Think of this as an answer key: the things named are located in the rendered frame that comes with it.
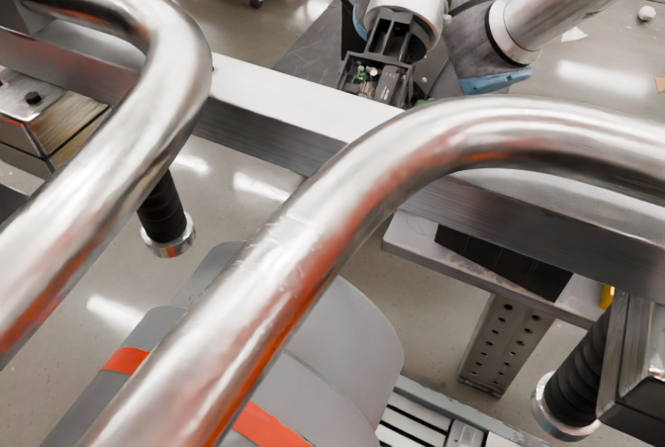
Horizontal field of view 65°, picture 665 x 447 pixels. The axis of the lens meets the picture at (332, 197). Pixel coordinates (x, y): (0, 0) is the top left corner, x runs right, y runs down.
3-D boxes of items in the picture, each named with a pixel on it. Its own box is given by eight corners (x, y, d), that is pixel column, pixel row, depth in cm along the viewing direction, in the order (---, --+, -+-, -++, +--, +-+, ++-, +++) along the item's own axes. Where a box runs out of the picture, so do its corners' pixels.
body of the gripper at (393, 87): (326, 98, 53) (363, 1, 56) (338, 133, 61) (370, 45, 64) (398, 116, 51) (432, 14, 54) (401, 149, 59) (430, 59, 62)
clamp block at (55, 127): (-1, 163, 31) (-50, 92, 27) (105, 81, 36) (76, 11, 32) (62, 191, 30) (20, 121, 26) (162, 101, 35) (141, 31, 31)
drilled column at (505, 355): (454, 381, 113) (503, 278, 82) (468, 342, 119) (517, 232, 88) (500, 401, 111) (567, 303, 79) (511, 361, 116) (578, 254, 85)
